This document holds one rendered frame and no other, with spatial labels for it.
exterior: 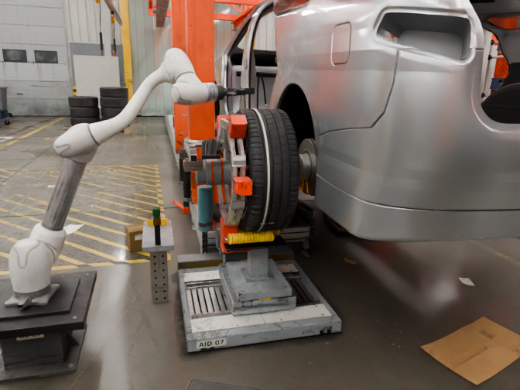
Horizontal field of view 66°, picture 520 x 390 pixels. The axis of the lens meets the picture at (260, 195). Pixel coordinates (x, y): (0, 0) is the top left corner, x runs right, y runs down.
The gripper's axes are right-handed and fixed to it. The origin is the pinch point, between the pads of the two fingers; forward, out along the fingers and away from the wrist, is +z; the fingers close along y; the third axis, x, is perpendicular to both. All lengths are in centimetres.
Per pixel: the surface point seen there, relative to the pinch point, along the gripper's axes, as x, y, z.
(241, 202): -49, 21, -18
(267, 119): -12.0, 14.3, 1.3
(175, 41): 21, -235, 85
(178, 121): -60, -228, 83
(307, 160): -37, 14, 33
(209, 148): -24.7, 6.2, -26.8
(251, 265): -96, 9, -1
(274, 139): -19.5, 24.3, -2.2
